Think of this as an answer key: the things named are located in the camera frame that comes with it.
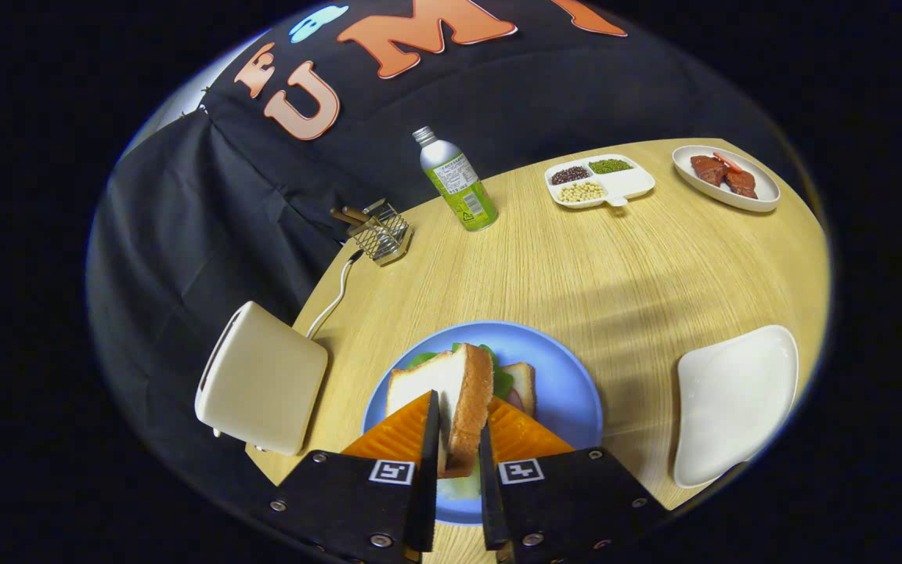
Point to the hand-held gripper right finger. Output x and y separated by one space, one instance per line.
492 501

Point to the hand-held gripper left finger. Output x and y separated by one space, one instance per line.
427 501

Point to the plain bread slice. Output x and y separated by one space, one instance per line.
435 384

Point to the green lettuce leaf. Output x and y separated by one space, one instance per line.
503 382

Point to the toast slice with ham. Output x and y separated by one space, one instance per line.
525 388

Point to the blue round plate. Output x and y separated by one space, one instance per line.
561 392

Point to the white toaster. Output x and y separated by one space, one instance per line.
271 392

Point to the white square plate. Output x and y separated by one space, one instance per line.
733 407

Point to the metal bottle with green label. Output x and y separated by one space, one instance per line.
463 192

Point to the pile of yellow soybeans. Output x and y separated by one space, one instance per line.
582 192

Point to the black backdrop cloth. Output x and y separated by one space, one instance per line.
263 219

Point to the pile of dark red beans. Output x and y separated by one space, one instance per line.
570 175

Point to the white divided dish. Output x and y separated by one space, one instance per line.
631 184

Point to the pile of green beans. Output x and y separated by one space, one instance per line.
610 166

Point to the brown meat slice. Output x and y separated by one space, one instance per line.
742 184
708 169

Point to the red vegetable slice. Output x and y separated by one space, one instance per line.
729 162

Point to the white oval plate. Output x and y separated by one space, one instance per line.
764 188

